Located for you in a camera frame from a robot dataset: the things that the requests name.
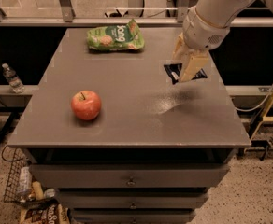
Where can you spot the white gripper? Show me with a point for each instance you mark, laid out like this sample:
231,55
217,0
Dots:
201,34

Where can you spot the dark blue rxbar wrapper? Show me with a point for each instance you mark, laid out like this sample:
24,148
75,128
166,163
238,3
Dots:
173,71

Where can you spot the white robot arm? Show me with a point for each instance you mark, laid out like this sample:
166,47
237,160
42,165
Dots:
221,13

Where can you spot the red apple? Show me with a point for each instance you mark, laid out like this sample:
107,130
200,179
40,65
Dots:
86,105

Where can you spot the green snack chip bag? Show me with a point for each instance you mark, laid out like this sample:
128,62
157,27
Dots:
116,37

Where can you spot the yellow metal stand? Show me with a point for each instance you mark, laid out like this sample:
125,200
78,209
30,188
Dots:
261,118

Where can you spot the grey drawer cabinet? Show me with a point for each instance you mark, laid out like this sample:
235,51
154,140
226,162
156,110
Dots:
154,150

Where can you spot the clear plastic water bottle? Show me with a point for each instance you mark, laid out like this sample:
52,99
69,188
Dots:
12,78

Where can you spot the brown printed snack bag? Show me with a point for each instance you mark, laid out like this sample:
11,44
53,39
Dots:
53,214

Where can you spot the plastic bottle in basket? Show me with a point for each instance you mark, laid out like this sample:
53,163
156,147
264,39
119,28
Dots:
24,188

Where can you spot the black wire basket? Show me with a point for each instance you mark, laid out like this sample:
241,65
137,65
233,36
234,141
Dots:
39,196

